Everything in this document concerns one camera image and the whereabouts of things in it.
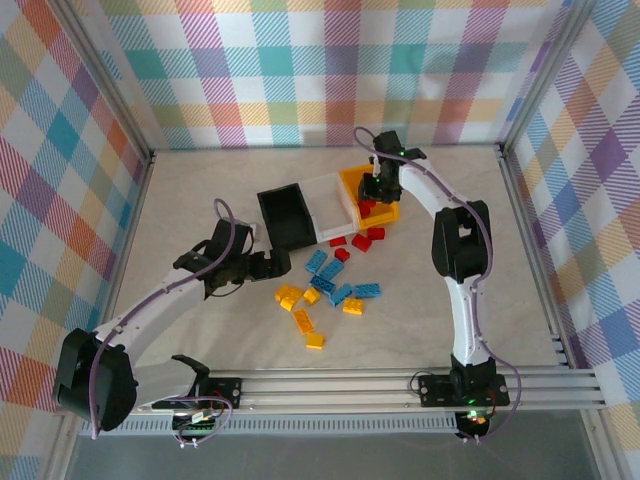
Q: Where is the yellow plastic bin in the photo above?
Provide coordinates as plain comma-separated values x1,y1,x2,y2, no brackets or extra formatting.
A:
338,163,403,232

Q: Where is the black plastic bin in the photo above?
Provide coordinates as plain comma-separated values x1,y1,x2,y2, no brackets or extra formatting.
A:
256,182,321,251

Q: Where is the white plastic bin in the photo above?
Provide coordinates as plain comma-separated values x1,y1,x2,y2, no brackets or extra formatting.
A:
298,172,361,242

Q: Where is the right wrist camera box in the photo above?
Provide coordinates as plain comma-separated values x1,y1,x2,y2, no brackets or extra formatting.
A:
373,130,402,157

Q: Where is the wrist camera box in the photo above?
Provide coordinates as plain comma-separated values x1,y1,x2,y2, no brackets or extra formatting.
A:
373,130,402,157
207,219,265,261

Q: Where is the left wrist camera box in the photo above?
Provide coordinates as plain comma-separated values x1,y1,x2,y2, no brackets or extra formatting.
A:
207,219,265,261

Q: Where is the aluminium side rail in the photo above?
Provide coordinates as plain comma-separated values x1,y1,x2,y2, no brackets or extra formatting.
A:
494,143,574,371
91,149,157,374

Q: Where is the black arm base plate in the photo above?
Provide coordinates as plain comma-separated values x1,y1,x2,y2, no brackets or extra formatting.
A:
417,372,511,407
208,377,244,409

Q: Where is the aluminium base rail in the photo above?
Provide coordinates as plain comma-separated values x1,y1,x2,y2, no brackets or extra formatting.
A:
53,367,609,415

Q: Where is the electronics board with wires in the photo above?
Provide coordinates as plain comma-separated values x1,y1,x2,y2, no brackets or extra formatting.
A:
171,407,224,436
457,408,490,439

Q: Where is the grey slotted cable duct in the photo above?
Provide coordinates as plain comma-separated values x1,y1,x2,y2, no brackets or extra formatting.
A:
78,416,460,437

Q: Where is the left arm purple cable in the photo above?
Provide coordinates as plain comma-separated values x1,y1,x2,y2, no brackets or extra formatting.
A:
91,198,239,449

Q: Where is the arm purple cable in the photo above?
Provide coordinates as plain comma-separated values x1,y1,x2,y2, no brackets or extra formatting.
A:
91,198,239,449
353,127,524,444

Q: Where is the aluminium frame post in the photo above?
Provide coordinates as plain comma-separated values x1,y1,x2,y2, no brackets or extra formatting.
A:
49,0,156,164
497,0,599,159

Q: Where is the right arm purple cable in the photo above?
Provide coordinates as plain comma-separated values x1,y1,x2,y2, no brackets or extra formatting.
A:
353,127,524,444

